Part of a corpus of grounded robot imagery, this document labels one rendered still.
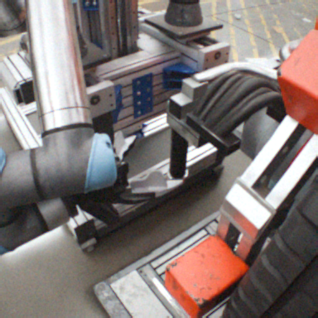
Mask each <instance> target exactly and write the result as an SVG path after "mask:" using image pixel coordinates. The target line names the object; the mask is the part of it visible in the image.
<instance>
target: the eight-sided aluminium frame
mask: <svg viewBox="0 0 318 318"><path fill-rule="evenodd" d="M305 131H306V128H305V127H303V126H302V125H301V124H299V123H298V122H297V121H296V120H295V119H293V118H291V117H290V116H288V115H287V116H286V118H285V119H284V120H283V122H282V123H281V124H280V127H279V128H277V131H276V132H275V133H274V134H273V135H272V137H271V138H270V139H269V140H268V142H267V144H266V146H265V147H264V148H263V149H262V150H261V151H260V153H259V154H258V155H257V156H256V159H255V160H254V161H253V163H252V164H251V165H250V166H249V167H248V169H247V170H246V171H245V172H244V174H243V175H242V176H240V177H238V178H237V180H236V181H235V182H234V185H233V187H231V189H230V191H229V193H228V194H227V195H226V196H225V198H224V202H223V205H222V207H221V208H220V209H219V211H220V217H219V222H218V226H217V229H216V234H218V235H219V236H220V237H221V239H223V240H224V241H225V242H226V243H227V245H229V246H230V248H231V249H232V250H233V251H234V249H235V247H236V244H237V242H238V240H239V235H240V234H241V233H242V234H243V236H242V238H241V240H240V242H239V245H238V248H237V250H236V254H238V256H239V257H240V258H242V260H243V261H244V262H245V263H246V264H247V265H248V266H249V268H250V267H251V266H252V265H253V264H254V262H255V261H256V259H257V258H258V256H259V255H260V254H261V252H262V251H263V250H264V249H265V248H266V246H267V245H268V243H269V242H270V241H271V240H270V241H269V242H268V243H266V244H265V242H266V240H267V236H268V235H269V233H271V231H272V230H273V228H274V227H275V225H276V224H277V222H278V220H279V219H280V218H281V217H282V215H283V214H284V211H285V210H286V209H287V207H288V205H289V204H290V203H291V202H292V200H293V199H294V198H295V197H296V195H297V194H298V193H299V191H300V190H301V188H302V187H303V186H304V185H305V184H306V182H307V181H308V180H309V179H310V177H311V176H312V175H313V173H314V172H315V170H316V168H318V136H317V135H315V134H314V135H313V137H312V138H311V139H310V141H309V142H308V143H307V144H306V146H305V148H304V149H303V151H302V152H301V153H300V155H299V156H298V158H297V159H296V160H295V161H294V162H293V163H292V165H291V167H290V168H289V169H288V171H287V173H285V175H284V176H283V177H282V178H281V180H280V181H279V182H278V183H277V186H275V187H274V188H273V190H271V189H268V188H267V187H266V186H265V185H266V184H267V181H268V180H269V179H270V178H271V177H272V175H273V174H274V173H275V171H276V170H277V169H278V167H279V166H280V165H281V164H282V162H283V161H284V160H285V159H286V157H287V155H288V154H289V152H290V151H291V150H292V148H293V147H294V146H295V145H296V143H297V142H298V141H299V139H300V138H301V136H302V135H303V133H304V132H305ZM264 244H265V245H264Z"/></svg>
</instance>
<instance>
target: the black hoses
mask: <svg viewBox="0 0 318 318"><path fill-rule="evenodd" d="M266 107H267V112H266V115H268V116H269V117H270V118H272V119H274V120H275V121H276V122H278V123H280V124H281V123H282V122H283V120H284V119H285V118H286V116H287V112H286V109H285V105H284V102H283V98H282V93H281V92H280V91H279V90H278V89H277V88H276V87H275V85H274V84H272V83H271V82H270V81H268V80H266V79H264V78H262V77H255V76H251V75H250V74H248V73H246V72H241V71H237V70H231V71H228V72H227V73H225V74H223V75H221V76H220V77H219V78H218V79H217V80H215V81H214V82H213V84H212V85H211V86H210V87H209V88H208V89H207V90H206V91H205V93H204V96H203V98H201V100H200V102H199V103H198V105H197V107H196V108H195V111H194V112H190V113H188V114H187V115H186V125H187V126H189V127H190V128H191V129H193V130H194V131H195V132H196V133H197V134H198V135H199V136H201V137H202V138H203V139H205V140H206V141H207V142H209V143H210V144H211V145H213V146H214V147H215V148H216V149H217V150H218V151H219V152H221V153H222V154H223V155H225V156H226V157H228V156H230V154H232V153H234V152H236V151H237V150H239V149H240V148H239V147H240V144H241V141H242V140H241V139H240V138H239V137H238V136H237V135H235V134H234V133H233V132H232V131H234V130H235V129H236V128H237V127H239V126H240V125H241V124H242V123H244V121H245V120H246V119H248V118H249V117H251V116H252V115H254V114H255V113H256V112H257V111H258V110H262V109H263V108H266Z"/></svg>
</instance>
